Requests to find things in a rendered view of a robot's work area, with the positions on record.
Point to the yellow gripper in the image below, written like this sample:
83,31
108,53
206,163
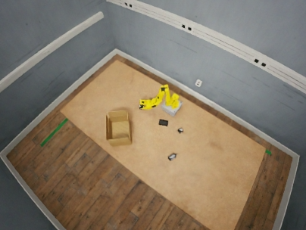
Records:
147,103

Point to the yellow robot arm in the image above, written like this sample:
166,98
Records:
169,101

